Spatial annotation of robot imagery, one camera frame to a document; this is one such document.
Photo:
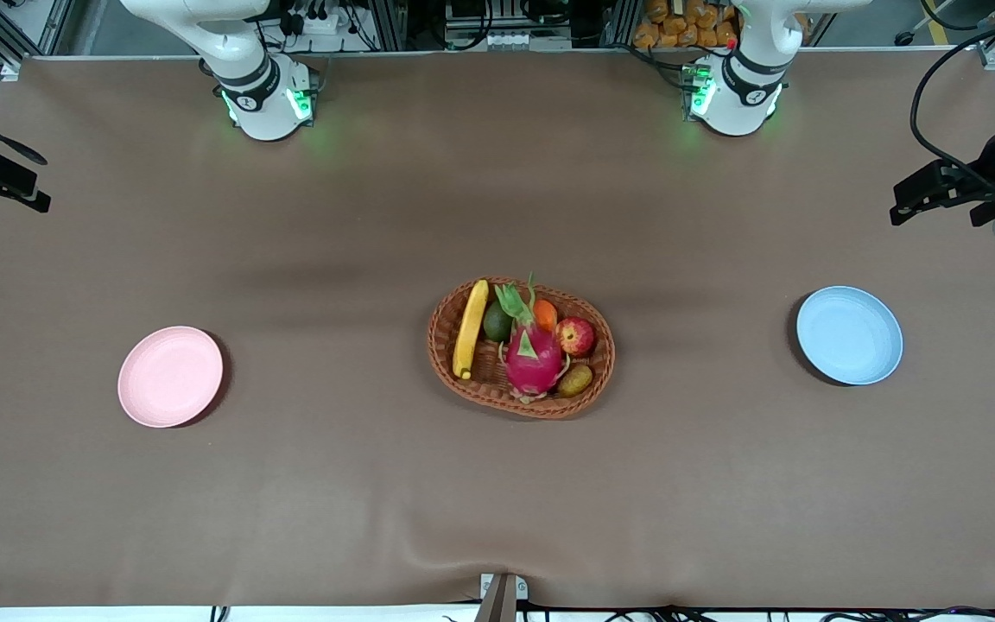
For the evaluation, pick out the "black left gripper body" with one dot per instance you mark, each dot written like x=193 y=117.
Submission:
x=988 y=174

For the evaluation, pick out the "red yellow apple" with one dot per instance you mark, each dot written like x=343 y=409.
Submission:
x=576 y=337

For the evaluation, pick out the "yellow banana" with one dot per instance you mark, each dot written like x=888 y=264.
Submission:
x=470 y=328

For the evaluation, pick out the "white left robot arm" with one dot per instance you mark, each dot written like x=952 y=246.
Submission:
x=744 y=104

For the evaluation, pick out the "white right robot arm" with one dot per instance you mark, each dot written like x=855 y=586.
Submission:
x=260 y=104

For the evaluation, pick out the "blue plate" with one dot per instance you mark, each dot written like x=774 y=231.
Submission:
x=849 y=335

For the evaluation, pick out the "pink plate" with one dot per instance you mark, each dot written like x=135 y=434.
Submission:
x=169 y=377

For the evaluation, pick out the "pile of orange items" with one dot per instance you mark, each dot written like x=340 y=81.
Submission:
x=687 y=22

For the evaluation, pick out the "white power strip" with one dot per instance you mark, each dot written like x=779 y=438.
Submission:
x=316 y=22

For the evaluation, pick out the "brown yellow kiwi fruit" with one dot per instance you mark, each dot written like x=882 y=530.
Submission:
x=575 y=380

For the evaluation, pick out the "orange fruit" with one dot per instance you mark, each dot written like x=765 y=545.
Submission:
x=546 y=315

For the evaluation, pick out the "pink dragon fruit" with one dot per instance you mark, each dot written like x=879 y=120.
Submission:
x=534 y=358

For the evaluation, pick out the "green avocado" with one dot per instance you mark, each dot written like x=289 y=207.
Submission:
x=497 y=322

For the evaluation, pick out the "brown wicker basket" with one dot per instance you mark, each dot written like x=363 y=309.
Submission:
x=484 y=373

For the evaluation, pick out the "metal table edge bracket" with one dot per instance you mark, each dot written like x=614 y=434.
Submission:
x=503 y=596

